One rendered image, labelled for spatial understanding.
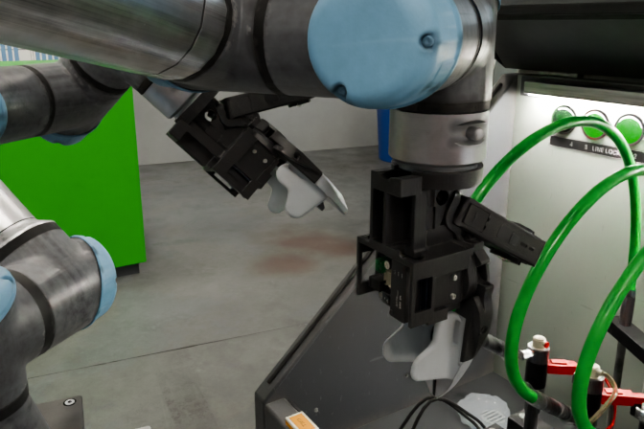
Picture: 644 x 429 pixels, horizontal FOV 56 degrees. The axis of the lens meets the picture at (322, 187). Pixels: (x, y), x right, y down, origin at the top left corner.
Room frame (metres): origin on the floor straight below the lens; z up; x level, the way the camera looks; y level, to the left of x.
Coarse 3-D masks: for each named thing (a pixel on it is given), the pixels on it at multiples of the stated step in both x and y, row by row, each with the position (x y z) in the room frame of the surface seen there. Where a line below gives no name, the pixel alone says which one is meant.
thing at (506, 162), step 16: (544, 128) 0.71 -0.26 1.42; (560, 128) 0.72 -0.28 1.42; (608, 128) 0.77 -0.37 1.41; (528, 144) 0.69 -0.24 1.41; (624, 144) 0.79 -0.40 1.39; (512, 160) 0.68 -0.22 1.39; (624, 160) 0.81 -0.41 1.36; (496, 176) 0.67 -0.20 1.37; (480, 192) 0.66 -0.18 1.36; (640, 208) 0.82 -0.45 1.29; (640, 224) 0.83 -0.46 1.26
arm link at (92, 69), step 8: (80, 64) 0.65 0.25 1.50; (88, 64) 0.65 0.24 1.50; (88, 72) 0.65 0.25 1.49; (96, 72) 0.65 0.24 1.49; (104, 72) 0.65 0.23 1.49; (112, 72) 0.65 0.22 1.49; (120, 72) 0.65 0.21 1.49; (128, 72) 0.65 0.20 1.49; (104, 80) 0.66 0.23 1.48; (112, 80) 0.66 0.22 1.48; (120, 80) 0.66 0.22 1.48; (128, 80) 0.66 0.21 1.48; (136, 80) 0.65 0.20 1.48; (144, 80) 0.65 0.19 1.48; (120, 88) 0.67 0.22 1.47; (136, 88) 0.66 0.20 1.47; (144, 88) 0.65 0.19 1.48
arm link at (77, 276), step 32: (0, 192) 0.76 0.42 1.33; (0, 224) 0.73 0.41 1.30; (32, 224) 0.74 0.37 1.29; (0, 256) 0.70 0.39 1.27; (32, 256) 0.70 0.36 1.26; (64, 256) 0.72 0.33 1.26; (96, 256) 0.75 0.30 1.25; (64, 288) 0.68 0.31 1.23; (96, 288) 0.72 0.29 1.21; (64, 320) 0.67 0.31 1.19
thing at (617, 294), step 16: (640, 256) 0.55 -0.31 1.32; (624, 272) 0.55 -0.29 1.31; (640, 272) 0.54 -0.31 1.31; (624, 288) 0.54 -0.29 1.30; (608, 304) 0.53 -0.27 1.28; (608, 320) 0.52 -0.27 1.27; (592, 336) 0.52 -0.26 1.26; (592, 352) 0.51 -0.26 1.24; (576, 368) 0.52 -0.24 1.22; (576, 384) 0.51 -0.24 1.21; (576, 400) 0.51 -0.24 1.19; (576, 416) 0.51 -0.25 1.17
